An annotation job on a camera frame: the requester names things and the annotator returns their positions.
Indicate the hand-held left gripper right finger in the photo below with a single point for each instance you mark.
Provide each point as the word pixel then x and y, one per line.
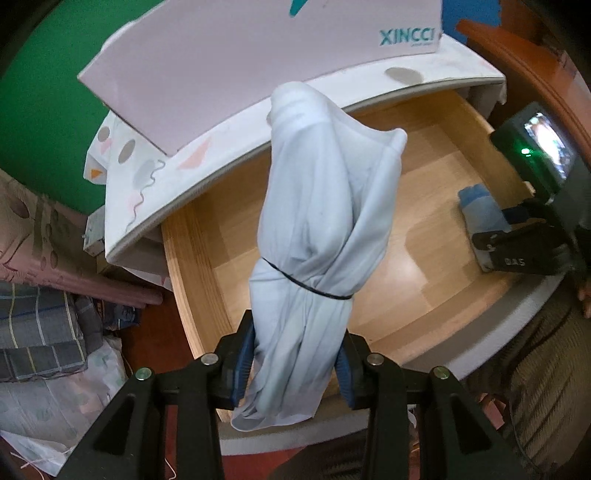
pixel 345 376

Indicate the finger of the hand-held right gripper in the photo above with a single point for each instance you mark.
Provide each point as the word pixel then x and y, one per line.
pixel 519 216
pixel 517 256

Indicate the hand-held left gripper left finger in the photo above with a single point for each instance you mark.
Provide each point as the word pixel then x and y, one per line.
pixel 244 364

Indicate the grey blue sock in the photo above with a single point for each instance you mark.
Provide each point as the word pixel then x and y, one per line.
pixel 480 207

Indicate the wooden drawer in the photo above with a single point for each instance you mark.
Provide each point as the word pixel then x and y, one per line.
pixel 438 184

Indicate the light blue underwear bundle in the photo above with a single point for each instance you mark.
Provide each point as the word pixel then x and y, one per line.
pixel 323 207

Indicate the person's right hand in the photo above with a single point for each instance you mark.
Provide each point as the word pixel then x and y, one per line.
pixel 586 302

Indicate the dark checked cloth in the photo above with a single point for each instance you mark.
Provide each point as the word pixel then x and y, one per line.
pixel 323 461

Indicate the blue plastic packet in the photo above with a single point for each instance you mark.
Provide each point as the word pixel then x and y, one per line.
pixel 120 318

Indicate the brown wooden furniture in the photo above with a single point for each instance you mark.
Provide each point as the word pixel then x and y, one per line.
pixel 521 60

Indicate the grey bedside cabinet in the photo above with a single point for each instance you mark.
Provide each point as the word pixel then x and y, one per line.
pixel 134 258

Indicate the white sheer leaf print cloth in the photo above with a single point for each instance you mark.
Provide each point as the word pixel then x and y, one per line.
pixel 55 406

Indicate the white patterned cover cloth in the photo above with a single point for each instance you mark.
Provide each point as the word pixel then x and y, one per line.
pixel 184 175

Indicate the small teal and white box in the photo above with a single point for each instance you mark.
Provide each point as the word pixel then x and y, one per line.
pixel 94 230

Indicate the grey plaid quilt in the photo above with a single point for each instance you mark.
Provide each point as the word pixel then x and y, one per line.
pixel 37 332

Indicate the pink leaf print curtain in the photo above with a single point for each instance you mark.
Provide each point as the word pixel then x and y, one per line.
pixel 46 249

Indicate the pink cardboard box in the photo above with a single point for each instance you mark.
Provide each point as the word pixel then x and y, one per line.
pixel 231 60

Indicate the blue foam wall mat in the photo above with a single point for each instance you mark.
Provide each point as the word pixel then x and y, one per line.
pixel 471 11

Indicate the green foam wall mat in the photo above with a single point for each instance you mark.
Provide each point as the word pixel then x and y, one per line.
pixel 46 115

